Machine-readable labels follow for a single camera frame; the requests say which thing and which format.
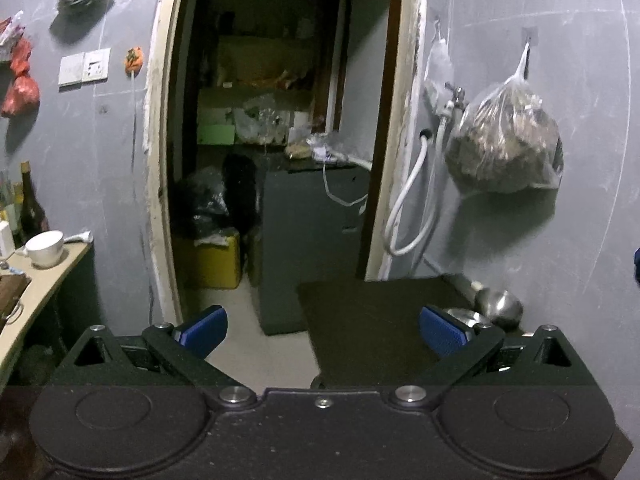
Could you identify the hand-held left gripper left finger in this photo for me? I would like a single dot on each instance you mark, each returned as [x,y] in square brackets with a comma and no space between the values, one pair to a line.
[202,331]

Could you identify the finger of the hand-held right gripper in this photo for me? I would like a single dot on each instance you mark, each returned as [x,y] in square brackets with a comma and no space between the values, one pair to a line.
[637,262]

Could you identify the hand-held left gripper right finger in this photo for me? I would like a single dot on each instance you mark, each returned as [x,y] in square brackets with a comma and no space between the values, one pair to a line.
[442,332]

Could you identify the steel plate with sticker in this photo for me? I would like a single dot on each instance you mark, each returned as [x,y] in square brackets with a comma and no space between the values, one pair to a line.
[467,316]

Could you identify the yellow box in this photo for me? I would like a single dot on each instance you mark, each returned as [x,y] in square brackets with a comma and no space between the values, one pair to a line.
[215,262]

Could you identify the black table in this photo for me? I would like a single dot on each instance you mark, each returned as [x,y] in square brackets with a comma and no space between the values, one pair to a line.
[365,325]

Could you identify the black plastic bag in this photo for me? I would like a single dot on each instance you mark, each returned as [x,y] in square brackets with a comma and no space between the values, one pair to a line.
[207,200]

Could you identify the dark cabinet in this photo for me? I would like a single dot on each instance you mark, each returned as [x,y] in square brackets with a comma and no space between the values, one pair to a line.
[305,240]

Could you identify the pale wooden counter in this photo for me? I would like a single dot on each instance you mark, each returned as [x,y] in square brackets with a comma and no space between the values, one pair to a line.
[37,290]

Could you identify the large clear bag dried goods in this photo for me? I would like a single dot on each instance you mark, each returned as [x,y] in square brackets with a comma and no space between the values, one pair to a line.
[505,145]

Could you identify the white cup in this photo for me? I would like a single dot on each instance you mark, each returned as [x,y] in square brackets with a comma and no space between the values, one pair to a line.
[45,249]

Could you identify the green box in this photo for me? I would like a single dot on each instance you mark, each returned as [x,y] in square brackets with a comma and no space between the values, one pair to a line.
[216,134]

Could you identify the bag of food on cabinet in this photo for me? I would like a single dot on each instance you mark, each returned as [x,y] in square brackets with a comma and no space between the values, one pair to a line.
[298,151]

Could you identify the dark glass bottle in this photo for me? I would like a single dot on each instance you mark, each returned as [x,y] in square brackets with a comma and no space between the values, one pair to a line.
[32,210]

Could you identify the cluttered storage shelf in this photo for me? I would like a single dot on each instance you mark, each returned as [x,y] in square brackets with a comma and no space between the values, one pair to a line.
[255,75]

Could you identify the small clear plastic bag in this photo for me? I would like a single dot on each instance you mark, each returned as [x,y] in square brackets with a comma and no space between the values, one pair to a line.
[437,67]

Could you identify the red plastic bags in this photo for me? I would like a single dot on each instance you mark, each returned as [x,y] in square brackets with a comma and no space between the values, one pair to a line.
[20,87]

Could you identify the door frame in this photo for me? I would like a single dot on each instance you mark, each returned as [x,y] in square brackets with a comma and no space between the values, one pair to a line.
[155,150]

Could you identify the metal wall faucet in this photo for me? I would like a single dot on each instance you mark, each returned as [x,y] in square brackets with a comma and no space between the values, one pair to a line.
[455,97]

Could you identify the white wall switch panel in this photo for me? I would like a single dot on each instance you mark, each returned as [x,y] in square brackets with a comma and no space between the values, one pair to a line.
[84,66]

